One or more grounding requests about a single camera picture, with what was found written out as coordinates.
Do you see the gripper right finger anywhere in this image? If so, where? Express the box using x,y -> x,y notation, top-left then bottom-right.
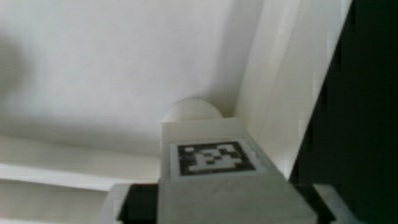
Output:
295,184 -> 368,224

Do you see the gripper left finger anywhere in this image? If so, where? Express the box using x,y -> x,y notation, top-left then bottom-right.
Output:
98,183 -> 158,224

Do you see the white leg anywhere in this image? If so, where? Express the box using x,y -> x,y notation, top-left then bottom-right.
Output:
156,99 -> 318,224

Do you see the white square tabletop tray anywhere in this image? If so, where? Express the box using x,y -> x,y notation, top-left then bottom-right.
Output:
0,0 -> 354,224

